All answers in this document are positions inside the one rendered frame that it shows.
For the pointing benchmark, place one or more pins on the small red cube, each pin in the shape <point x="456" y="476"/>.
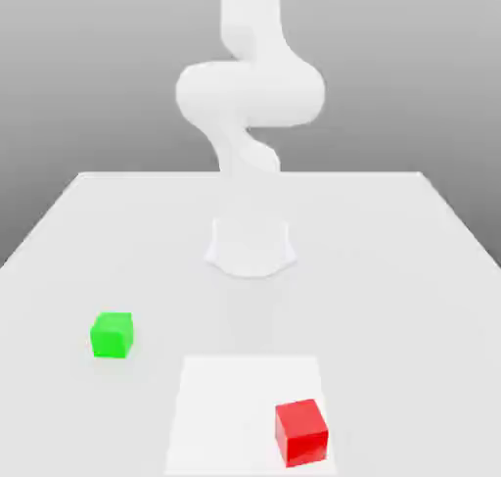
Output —
<point x="301" y="432"/>

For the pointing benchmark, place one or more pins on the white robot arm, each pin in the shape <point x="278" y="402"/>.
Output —
<point x="250" y="93"/>

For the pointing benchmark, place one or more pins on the small green cube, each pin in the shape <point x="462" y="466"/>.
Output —
<point x="111" y="336"/>

